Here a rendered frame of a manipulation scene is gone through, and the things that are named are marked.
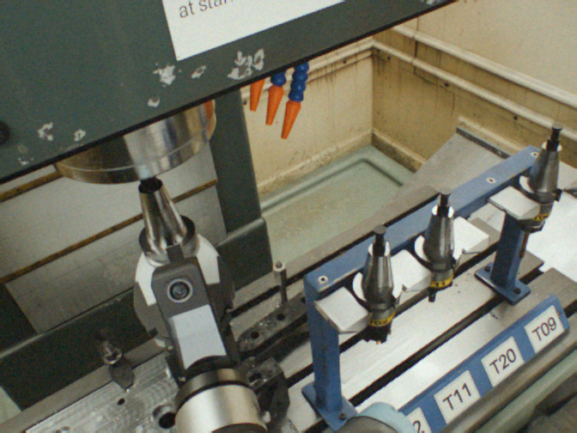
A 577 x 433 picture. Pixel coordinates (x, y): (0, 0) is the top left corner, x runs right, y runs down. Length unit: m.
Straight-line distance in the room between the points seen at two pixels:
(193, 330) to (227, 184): 0.78
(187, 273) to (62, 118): 0.24
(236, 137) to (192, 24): 0.92
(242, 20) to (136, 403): 0.76
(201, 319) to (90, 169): 0.16
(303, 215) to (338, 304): 1.09
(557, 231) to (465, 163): 0.32
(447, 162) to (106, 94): 1.41
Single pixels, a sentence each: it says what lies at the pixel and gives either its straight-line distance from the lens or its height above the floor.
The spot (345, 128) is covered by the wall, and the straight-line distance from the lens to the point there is 1.93.
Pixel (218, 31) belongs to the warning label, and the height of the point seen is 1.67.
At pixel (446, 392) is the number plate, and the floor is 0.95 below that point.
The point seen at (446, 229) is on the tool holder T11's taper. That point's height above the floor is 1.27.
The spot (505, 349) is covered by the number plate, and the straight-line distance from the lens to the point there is 1.03.
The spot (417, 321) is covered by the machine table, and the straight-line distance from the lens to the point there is 1.10.
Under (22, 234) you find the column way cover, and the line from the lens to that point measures 1.08.
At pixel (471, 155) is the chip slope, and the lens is 1.63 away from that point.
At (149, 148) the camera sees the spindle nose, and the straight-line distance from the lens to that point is 0.45.
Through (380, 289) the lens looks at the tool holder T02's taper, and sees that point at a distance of 0.70.
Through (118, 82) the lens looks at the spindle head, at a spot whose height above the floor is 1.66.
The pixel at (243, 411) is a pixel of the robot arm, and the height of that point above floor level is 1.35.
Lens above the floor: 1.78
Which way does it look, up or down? 42 degrees down
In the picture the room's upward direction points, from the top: 7 degrees counter-clockwise
